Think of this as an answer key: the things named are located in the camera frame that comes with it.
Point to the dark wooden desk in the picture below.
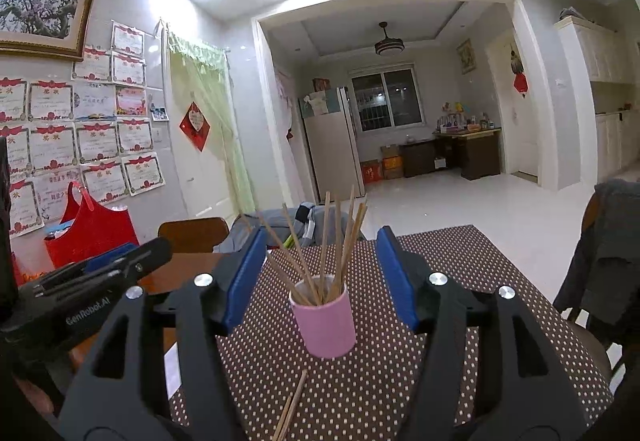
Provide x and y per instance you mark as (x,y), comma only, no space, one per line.
(475,154)

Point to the ceiling fan lamp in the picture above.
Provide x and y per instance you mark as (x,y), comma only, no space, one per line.
(388,46)

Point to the short wooden chopstick middle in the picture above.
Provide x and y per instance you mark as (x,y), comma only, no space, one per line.
(347,247)

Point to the beige refrigerator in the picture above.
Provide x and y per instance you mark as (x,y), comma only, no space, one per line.
(330,137)

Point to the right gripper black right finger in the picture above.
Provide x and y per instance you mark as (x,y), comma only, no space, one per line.
(488,371)

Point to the pink cylindrical utensil holder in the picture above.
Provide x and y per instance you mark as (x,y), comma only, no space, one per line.
(328,331)

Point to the short wooden chopstick right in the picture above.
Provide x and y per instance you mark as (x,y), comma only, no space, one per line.
(338,245)

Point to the dark weathered chopstick long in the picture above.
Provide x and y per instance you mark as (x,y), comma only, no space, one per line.
(282,418)

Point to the green sheer curtain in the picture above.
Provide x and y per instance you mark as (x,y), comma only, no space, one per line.
(199,77)

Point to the red diamond wall decoration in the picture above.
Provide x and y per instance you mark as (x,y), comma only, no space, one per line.
(194,125)

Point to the dark jacket on chair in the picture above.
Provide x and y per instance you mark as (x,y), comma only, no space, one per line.
(603,277)

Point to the red gift bag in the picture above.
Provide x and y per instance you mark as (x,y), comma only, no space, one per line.
(92,229)

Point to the angled wooden chopstick right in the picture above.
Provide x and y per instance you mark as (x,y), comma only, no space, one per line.
(360,214)

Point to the framed blossom painting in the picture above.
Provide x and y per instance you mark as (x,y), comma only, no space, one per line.
(45,28)

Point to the brown wooden chair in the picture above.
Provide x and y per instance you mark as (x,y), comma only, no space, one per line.
(200,235)

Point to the short wooden chopstick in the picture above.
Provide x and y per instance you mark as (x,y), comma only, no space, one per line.
(338,245)
(347,247)

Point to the brown polka dot tablecloth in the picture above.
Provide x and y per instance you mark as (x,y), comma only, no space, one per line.
(365,394)

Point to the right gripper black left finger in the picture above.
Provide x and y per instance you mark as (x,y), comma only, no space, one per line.
(120,391)

